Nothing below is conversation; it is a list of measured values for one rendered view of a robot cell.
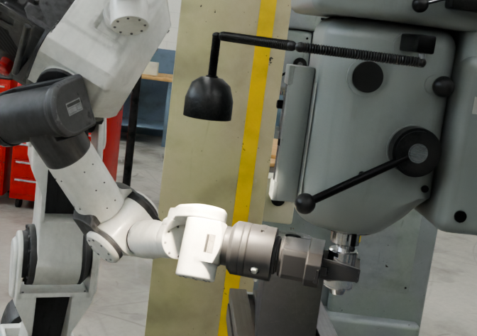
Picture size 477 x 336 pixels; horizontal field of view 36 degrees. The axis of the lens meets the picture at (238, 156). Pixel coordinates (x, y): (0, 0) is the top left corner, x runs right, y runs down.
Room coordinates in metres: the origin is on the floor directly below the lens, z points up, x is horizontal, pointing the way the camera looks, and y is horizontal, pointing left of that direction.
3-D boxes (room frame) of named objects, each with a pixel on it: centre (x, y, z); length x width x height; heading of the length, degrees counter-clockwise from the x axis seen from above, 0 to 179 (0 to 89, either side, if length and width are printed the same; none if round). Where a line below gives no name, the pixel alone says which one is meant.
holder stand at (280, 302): (1.52, -0.14, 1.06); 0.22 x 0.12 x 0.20; 0
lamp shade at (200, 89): (1.08, 0.05, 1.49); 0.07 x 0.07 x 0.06
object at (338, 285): (1.14, -0.19, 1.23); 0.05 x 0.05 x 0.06
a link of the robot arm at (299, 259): (1.15, -0.10, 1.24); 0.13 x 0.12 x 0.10; 172
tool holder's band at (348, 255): (1.14, -0.19, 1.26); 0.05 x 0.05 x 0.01
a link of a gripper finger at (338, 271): (1.11, -0.18, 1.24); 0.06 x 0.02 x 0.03; 82
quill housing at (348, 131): (1.14, -0.19, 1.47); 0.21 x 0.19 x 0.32; 5
